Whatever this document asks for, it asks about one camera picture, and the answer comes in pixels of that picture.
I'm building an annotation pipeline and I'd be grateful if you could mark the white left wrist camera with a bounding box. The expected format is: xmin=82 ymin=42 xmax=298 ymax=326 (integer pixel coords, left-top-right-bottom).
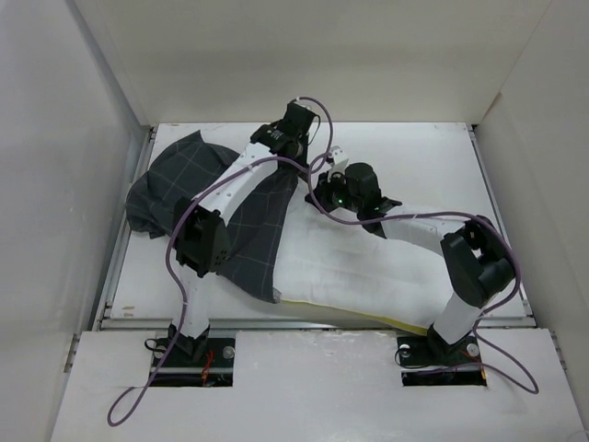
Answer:
xmin=294 ymin=97 xmax=317 ymax=113

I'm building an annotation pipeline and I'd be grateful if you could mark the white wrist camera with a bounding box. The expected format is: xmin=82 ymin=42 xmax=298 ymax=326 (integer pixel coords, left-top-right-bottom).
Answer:
xmin=327 ymin=145 xmax=349 ymax=175
xmin=294 ymin=97 xmax=317 ymax=113

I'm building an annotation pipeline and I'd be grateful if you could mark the white pillow with yellow piping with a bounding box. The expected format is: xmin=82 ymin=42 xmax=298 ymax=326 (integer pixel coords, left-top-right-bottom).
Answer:
xmin=273 ymin=200 xmax=452 ymax=334

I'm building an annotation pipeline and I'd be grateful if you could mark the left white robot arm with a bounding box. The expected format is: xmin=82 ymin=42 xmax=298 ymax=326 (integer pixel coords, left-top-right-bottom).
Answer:
xmin=165 ymin=101 xmax=319 ymax=366

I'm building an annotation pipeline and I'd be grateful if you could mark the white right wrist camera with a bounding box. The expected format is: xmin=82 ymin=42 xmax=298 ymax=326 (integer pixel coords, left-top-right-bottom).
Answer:
xmin=327 ymin=145 xmax=349 ymax=175

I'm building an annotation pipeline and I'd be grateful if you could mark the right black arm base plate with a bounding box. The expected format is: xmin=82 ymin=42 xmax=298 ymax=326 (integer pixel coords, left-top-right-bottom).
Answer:
xmin=394 ymin=336 xmax=487 ymax=387

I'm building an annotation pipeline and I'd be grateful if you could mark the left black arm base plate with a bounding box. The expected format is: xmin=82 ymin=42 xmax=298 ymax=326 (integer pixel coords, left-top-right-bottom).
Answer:
xmin=150 ymin=337 xmax=236 ymax=388

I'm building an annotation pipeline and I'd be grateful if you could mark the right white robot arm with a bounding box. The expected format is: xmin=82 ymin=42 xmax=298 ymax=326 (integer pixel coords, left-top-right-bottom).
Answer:
xmin=306 ymin=163 xmax=517 ymax=363

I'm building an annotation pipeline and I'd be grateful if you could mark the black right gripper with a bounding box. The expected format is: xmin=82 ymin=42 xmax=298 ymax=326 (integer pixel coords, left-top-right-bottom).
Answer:
xmin=304 ymin=169 xmax=363 ymax=215

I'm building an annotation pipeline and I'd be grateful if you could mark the dark grey checked pillowcase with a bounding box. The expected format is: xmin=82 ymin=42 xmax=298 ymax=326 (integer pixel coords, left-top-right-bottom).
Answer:
xmin=125 ymin=131 xmax=298 ymax=303

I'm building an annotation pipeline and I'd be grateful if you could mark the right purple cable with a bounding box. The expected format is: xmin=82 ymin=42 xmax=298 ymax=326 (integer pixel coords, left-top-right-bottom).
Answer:
xmin=308 ymin=154 xmax=539 ymax=395

